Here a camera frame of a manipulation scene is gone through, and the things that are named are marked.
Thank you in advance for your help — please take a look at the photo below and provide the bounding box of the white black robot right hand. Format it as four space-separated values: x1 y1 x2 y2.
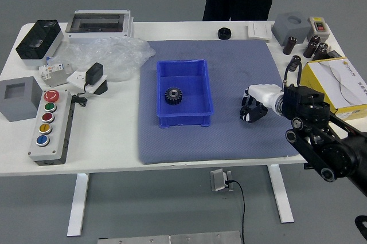
239 83 283 124

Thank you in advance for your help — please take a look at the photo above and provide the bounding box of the small black gear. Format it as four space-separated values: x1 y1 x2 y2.
240 105 253 119

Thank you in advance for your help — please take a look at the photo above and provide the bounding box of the big black gear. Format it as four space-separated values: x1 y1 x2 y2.
164 87 184 107

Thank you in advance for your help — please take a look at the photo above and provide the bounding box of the yellow white cardboard box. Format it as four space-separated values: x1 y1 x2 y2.
300 57 367 121

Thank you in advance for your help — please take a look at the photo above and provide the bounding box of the blue plastic box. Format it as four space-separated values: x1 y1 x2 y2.
156 58 214 128

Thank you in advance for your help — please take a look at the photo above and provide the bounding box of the silver floor socket box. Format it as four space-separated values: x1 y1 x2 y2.
209 168 235 192

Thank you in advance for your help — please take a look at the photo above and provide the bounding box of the grey distribution box clear window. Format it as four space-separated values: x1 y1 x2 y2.
65 9 135 45

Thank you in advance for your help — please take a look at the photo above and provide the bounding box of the grey-blue foam mat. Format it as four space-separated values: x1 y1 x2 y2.
137 39 303 166

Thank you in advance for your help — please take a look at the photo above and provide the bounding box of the grey block with round hole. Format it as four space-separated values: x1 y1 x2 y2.
271 12 312 46

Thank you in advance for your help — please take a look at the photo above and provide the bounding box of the white table leg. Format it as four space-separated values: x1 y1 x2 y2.
267 164 295 224
67 172 90 238

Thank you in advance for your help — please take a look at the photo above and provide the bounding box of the clear plastic bag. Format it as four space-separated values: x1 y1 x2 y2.
47 36 157 83

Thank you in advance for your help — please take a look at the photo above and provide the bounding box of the black socket base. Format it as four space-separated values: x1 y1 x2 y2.
93 80 109 96

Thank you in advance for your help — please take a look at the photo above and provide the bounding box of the black power adapter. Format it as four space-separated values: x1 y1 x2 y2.
83 62 104 86

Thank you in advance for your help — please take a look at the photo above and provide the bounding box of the grey metal plate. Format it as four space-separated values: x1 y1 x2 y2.
97 230 242 244

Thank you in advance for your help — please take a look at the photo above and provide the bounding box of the white socket plate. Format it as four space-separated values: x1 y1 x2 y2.
66 69 109 95

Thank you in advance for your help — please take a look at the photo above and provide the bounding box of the white circuit breaker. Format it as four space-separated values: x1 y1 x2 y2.
38 62 74 88

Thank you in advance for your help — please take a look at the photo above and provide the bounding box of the grey five-button control station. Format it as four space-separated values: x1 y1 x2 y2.
28 89 76 167

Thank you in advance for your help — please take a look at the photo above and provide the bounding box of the grey block with square hole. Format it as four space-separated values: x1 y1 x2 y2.
0 76 44 123

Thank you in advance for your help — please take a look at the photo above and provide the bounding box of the white wall switch plate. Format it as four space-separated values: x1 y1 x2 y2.
247 23 272 41

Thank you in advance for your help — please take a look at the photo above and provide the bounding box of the black threaded ring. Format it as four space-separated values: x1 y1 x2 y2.
217 27 232 41

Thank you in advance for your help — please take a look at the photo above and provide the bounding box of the beige switch box red button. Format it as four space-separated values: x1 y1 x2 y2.
307 15 330 41

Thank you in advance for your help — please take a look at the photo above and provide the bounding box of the black floor cable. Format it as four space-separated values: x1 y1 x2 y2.
225 179 247 244

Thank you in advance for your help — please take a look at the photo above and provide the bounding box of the black adapter cord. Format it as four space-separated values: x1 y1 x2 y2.
71 83 90 108

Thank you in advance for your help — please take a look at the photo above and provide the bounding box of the grey enclosure with black lid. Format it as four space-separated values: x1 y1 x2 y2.
15 19 64 68

